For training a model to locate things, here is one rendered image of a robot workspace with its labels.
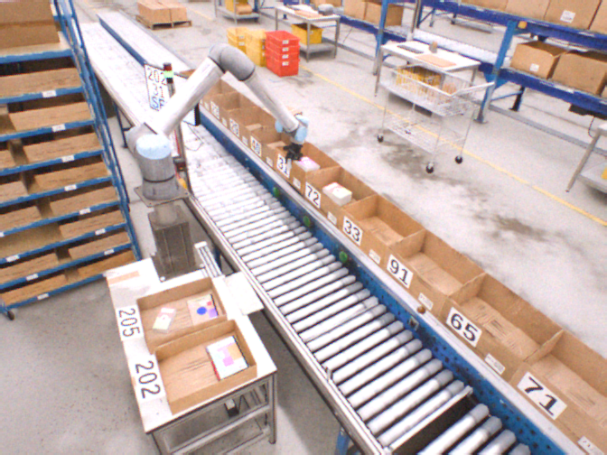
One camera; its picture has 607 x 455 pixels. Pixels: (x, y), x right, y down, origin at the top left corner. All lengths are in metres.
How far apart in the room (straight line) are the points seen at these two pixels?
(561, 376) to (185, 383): 1.60
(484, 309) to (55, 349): 2.70
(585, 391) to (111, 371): 2.60
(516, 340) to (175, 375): 1.54
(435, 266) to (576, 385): 0.80
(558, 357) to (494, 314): 0.30
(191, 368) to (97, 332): 1.40
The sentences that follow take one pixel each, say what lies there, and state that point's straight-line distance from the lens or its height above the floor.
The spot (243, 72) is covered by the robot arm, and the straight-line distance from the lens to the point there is 2.09.
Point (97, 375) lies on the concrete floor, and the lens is 3.03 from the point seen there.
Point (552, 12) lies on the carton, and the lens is 6.55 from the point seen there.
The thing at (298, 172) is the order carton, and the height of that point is 1.03.
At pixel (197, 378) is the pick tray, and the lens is 1.92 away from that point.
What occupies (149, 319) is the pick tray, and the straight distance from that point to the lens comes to 2.17.
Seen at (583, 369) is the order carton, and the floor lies 0.93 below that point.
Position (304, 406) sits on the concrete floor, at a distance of 2.68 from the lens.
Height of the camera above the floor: 2.38
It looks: 39 degrees down
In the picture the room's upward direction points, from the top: 3 degrees clockwise
